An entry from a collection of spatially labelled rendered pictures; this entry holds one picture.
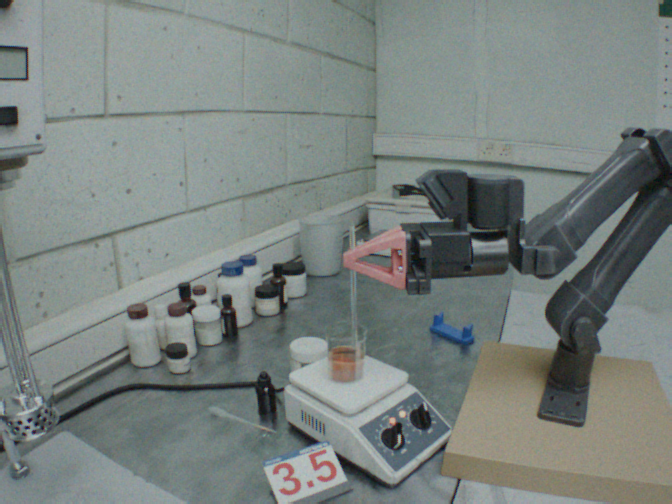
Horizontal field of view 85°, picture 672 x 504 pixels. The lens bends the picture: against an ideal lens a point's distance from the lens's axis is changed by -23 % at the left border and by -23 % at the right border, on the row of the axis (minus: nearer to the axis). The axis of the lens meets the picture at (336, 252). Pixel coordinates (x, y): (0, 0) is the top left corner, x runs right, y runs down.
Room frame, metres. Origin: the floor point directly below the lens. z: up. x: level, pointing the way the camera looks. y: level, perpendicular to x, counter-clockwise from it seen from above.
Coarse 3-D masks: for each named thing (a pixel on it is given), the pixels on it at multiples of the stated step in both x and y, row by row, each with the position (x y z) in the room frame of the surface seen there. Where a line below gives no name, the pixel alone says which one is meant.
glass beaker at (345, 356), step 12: (336, 324) 0.55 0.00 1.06; (348, 324) 0.55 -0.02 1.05; (360, 324) 0.55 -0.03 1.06; (336, 336) 0.55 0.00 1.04; (348, 336) 0.55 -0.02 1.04; (360, 336) 0.51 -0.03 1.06; (336, 348) 0.51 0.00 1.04; (348, 348) 0.50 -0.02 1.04; (360, 348) 0.51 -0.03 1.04; (336, 360) 0.51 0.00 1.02; (348, 360) 0.50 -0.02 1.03; (360, 360) 0.51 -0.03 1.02; (336, 372) 0.51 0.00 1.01; (348, 372) 0.50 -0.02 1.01; (360, 372) 0.51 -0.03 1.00; (348, 384) 0.51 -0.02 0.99
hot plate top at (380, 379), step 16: (304, 368) 0.55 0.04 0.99; (320, 368) 0.55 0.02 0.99; (368, 368) 0.55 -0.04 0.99; (384, 368) 0.55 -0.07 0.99; (304, 384) 0.51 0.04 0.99; (320, 384) 0.51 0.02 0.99; (336, 384) 0.51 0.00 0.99; (368, 384) 0.51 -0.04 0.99; (384, 384) 0.50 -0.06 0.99; (400, 384) 0.51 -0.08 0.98; (336, 400) 0.47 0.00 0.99; (352, 400) 0.47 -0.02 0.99; (368, 400) 0.47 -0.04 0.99
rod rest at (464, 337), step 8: (440, 312) 0.86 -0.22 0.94; (440, 320) 0.86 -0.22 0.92; (432, 328) 0.85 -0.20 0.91; (440, 328) 0.84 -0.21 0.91; (448, 328) 0.84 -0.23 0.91; (456, 328) 0.84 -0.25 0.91; (464, 328) 0.78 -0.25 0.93; (472, 328) 0.80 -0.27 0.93; (448, 336) 0.81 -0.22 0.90; (456, 336) 0.80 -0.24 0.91; (464, 336) 0.78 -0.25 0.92; (472, 336) 0.79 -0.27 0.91; (464, 344) 0.78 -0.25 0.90
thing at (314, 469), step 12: (300, 456) 0.42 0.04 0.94; (312, 456) 0.42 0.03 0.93; (324, 456) 0.43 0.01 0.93; (276, 468) 0.40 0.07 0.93; (288, 468) 0.40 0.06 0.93; (300, 468) 0.41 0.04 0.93; (312, 468) 0.41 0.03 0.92; (324, 468) 0.41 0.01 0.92; (336, 468) 0.42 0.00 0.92; (276, 480) 0.39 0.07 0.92; (288, 480) 0.39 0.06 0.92; (300, 480) 0.39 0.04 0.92; (312, 480) 0.40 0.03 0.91; (324, 480) 0.40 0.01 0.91; (288, 492) 0.38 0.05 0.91; (300, 492) 0.38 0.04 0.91
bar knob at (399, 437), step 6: (396, 426) 0.44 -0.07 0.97; (384, 432) 0.44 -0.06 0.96; (390, 432) 0.44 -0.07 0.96; (396, 432) 0.43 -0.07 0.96; (384, 438) 0.43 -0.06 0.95; (390, 438) 0.43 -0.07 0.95; (396, 438) 0.42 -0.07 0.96; (402, 438) 0.44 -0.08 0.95; (384, 444) 0.43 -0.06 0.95; (390, 444) 0.43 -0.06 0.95; (396, 444) 0.42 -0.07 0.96; (402, 444) 0.43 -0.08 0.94
